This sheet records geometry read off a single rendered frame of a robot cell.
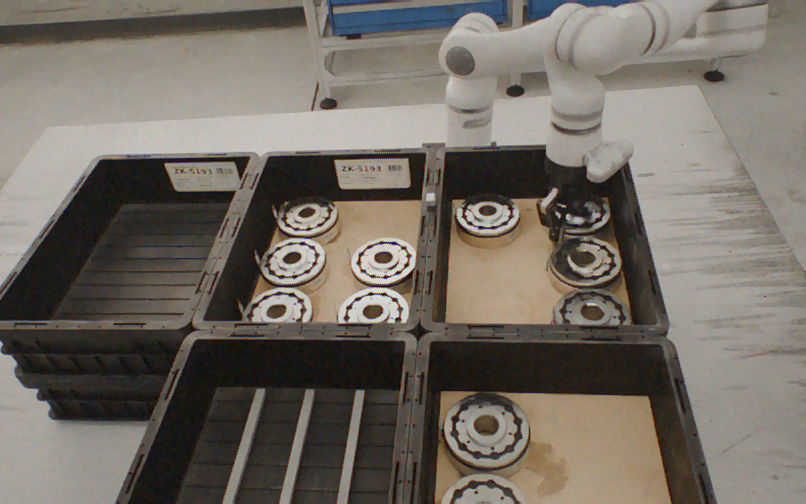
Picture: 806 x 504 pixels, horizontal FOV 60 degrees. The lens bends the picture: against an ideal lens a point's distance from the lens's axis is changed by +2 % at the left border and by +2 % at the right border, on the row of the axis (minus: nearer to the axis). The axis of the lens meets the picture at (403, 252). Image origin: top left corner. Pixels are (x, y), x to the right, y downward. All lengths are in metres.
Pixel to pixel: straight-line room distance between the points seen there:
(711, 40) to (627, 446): 0.60
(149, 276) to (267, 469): 0.43
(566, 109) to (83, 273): 0.81
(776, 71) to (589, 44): 2.55
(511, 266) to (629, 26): 0.38
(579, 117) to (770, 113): 2.20
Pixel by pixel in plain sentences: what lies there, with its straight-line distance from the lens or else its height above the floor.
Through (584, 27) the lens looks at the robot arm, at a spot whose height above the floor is 1.19.
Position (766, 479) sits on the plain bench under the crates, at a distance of 1.07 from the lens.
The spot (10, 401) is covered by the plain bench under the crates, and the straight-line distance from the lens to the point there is 1.31.
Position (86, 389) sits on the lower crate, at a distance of 1.12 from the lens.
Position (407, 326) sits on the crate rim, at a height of 0.93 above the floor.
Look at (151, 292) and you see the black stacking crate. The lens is 1.17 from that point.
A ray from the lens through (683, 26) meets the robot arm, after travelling 1.04.
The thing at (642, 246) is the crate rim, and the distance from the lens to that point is 0.98.
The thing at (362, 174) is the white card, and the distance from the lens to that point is 1.18.
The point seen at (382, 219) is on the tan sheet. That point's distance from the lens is 1.17.
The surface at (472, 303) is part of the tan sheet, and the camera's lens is 1.02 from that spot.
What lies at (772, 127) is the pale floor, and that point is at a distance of 3.04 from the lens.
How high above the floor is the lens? 1.58
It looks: 43 degrees down
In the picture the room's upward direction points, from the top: 7 degrees counter-clockwise
